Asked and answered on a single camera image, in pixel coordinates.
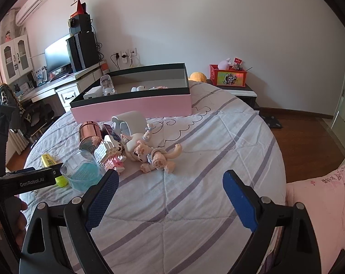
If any person's left hand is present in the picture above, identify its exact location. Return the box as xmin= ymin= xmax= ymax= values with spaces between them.
xmin=14 ymin=196 xmax=29 ymax=247

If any grey printed jacket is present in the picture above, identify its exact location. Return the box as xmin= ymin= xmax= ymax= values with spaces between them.
xmin=0 ymin=83 xmax=24 ymax=132

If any black office chair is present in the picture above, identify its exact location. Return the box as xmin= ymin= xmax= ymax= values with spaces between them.
xmin=18 ymin=100 xmax=57 ymax=143

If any black computer monitor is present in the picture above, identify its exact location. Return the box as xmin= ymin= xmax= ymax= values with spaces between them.
xmin=44 ymin=33 xmax=73 ymax=73

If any clear plastic bottle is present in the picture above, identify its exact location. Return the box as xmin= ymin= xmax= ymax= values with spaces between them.
xmin=100 ymin=75 xmax=116 ymax=97

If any red box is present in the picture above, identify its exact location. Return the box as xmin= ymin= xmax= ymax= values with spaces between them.
xmin=70 ymin=0 xmax=88 ymax=18

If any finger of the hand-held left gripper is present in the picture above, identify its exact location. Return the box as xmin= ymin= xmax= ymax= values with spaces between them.
xmin=0 ymin=104 xmax=21 ymax=183
xmin=5 ymin=163 xmax=64 ymax=178

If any pink block figure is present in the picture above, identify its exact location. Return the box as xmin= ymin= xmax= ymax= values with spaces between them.
xmin=92 ymin=134 xmax=127 ymax=175

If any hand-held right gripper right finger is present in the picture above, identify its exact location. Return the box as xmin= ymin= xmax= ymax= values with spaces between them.
xmin=222 ymin=170 xmax=323 ymax=274

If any black computer tower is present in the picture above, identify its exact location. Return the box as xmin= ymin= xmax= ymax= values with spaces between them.
xmin=65 ymin=31 xmax=100 ymax=72

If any black bathroom scale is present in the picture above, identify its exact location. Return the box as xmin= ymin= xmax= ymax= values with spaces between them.
xmin=259 ymin=114 xmax=284 ymax=129

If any red storage crate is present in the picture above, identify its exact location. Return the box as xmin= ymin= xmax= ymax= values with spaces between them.
xmin=209 ymin=64 xmax=248 ymax=87

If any rose gold can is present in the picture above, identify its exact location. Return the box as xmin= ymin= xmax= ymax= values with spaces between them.
xmin=79 ymin=120 xmax=103 ymax=152

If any white glass-door cabinet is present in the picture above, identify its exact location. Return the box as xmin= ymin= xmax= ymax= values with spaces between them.
xmin=0 ymin=34 xmax=33 ymax=84

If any yellow highlighter pen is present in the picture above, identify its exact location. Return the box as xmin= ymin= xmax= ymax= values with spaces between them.
xmin=42 ymin=153 xmax=68 ymax=188

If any row of books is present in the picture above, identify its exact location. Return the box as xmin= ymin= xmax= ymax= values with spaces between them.
xmin=15 ymin=74 xmax=37 ymax=95

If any yellow octopus plush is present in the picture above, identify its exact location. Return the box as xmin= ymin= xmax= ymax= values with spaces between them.
xmin=189 ymin=71 xmax=209 ymax=83

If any clear blue dish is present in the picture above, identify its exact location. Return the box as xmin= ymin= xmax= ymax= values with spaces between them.
xmin=59 ymin=150 xmax=107 ymax=193

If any black speaker box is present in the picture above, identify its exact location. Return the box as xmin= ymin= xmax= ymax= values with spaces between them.
xmin=68 ymin=14 xmax=92 ymax=35

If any black keyboard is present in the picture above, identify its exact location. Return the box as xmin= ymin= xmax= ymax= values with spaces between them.
xmin=49 ymin=70 xmax=73 ymax=79

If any clear plastic case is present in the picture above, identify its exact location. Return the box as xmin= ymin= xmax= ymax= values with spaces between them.
xmin=83 ymin=86 xmax=104 ymax=100

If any white air conditioner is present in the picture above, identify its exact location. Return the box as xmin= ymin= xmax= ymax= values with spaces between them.
xmin=15 ymin=0 xmax=50 ymax=26

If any blue and white box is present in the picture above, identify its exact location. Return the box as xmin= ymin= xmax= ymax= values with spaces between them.
xmin=35 ymin=67 xmax=47 ymax=87

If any pink quilt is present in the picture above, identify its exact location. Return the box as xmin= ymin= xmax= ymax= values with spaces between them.
xmin=264 ymin=157 xmax=345 ymax=274

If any white radiator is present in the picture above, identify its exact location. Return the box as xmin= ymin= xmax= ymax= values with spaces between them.
xmin=7 ymin=131 xmax=28 ymax=156

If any dark slim box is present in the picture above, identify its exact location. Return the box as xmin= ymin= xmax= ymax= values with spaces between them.
xmin=102 ymin=123 xmax=122 ymax=142

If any white desk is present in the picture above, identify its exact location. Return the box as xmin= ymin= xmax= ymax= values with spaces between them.
xmin=15 ymin=61 xmax=107 ymax=112

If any pink storage box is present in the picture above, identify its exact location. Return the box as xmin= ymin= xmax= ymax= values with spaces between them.
xmin=70 ymin=63 xmax=192 ymax=123

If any black and white cabinet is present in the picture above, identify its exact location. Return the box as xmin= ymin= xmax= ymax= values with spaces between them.
xmin=205 ymin=78 xmax=261 ymax=110

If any small doll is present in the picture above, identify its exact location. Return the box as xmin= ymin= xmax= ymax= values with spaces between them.
xmin=124 ymin=123 xmax=183 ymax=174

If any white robot toy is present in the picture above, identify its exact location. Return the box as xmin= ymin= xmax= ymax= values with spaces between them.
xmin=111 ymin=110 xmax=147 ymax=139

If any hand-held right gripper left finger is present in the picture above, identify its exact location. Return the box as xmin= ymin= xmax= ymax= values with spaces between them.
xmin=19 ymin=169 xmax=120 ymax=274

